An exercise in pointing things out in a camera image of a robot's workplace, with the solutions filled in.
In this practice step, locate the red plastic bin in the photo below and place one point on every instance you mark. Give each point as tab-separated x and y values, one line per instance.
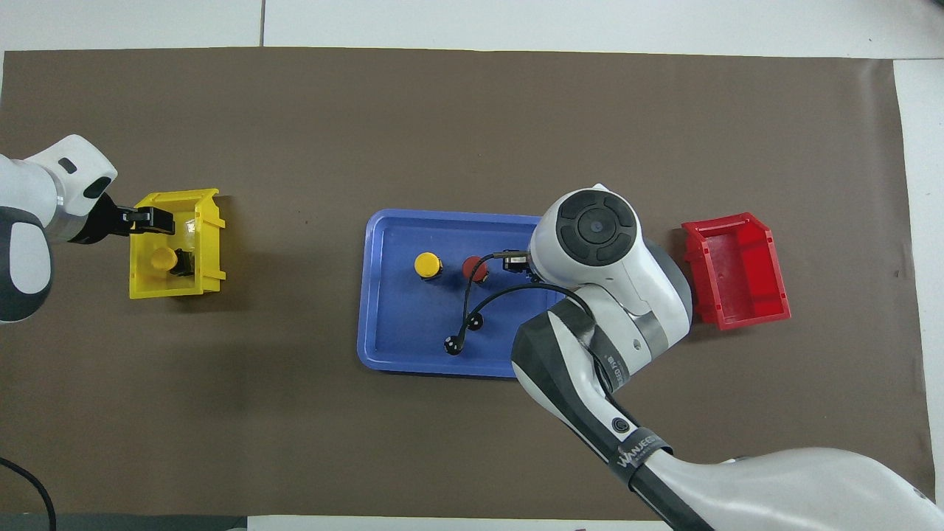
737	273

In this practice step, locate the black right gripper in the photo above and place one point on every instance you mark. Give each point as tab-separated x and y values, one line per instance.
518	264

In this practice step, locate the blue plastic tray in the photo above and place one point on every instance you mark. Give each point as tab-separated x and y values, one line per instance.
398	324

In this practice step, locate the brown paper table mat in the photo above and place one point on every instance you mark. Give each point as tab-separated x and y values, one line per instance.
295	413

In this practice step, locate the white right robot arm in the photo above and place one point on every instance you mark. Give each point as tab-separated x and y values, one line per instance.
627	310

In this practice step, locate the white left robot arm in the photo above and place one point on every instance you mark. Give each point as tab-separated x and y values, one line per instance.
22	258

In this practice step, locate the yellow push button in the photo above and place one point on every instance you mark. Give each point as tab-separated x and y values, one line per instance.
427	264
162	259

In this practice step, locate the red push button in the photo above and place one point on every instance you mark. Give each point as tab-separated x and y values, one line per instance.
467	265

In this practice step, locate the yellow plastic bin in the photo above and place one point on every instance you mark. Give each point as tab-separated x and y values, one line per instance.
210	243

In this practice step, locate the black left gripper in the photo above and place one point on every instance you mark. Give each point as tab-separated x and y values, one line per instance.
107	221

